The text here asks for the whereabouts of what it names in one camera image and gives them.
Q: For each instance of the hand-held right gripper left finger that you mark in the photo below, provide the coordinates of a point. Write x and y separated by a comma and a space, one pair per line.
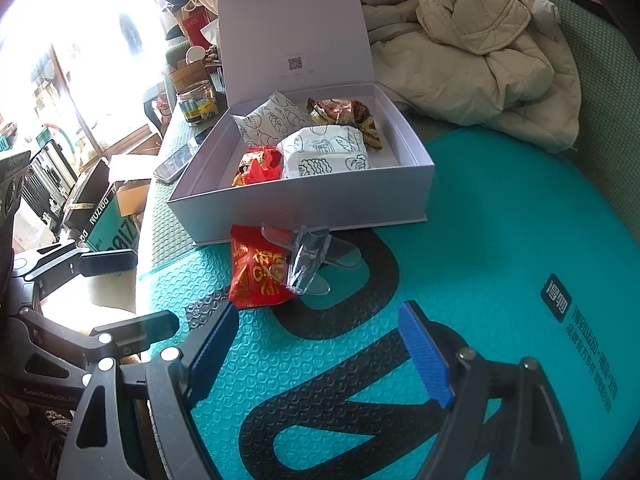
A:
210, 355

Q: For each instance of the small cardboard box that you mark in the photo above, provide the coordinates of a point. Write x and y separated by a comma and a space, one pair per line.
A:
182, 77

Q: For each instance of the red box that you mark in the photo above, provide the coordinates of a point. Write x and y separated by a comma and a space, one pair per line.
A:
194, 27

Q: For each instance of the teal bubble mat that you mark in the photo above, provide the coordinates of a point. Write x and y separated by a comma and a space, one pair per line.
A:
500, 240

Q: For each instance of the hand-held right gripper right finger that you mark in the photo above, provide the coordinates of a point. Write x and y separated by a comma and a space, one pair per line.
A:
425, 355

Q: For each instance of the clear plastic clip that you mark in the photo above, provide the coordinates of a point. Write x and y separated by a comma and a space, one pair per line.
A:
305, 260

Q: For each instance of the black ribbed case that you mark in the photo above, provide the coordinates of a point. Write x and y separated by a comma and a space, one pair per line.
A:
47, 180

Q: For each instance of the red cartoon candy packet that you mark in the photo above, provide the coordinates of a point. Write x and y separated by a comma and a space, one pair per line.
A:
255, 170

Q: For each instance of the white printed snack packet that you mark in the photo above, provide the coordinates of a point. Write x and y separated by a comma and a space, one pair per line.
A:
325, 152
265, 122

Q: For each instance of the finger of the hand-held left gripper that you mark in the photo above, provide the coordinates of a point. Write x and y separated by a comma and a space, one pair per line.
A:
145, 327
107, 262

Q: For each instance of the white gift box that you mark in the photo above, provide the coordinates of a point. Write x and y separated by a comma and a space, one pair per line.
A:
295, 25

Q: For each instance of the gold wrapped snack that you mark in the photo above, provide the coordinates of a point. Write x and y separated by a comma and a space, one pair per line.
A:
345, 112

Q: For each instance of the open brown cardboard box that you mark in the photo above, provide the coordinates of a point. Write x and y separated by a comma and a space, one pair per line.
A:
130, 195

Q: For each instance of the teal printed box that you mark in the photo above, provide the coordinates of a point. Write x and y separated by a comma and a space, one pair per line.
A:
117, 240

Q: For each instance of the smartphone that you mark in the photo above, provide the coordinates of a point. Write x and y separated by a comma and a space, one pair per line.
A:
172, 165

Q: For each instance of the white round cup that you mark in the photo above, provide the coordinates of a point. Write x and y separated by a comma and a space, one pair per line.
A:
195, 53

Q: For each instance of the brown fuzzy blanket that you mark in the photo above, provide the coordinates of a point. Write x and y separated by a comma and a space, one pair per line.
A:
50, 440

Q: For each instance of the pink printed bag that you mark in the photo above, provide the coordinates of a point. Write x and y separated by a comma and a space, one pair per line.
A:
164, 110

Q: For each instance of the red gold-print snack packet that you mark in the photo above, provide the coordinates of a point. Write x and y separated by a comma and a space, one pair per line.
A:
252, 270

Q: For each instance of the glass jar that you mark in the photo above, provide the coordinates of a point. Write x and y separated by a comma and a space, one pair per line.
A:
197, 105

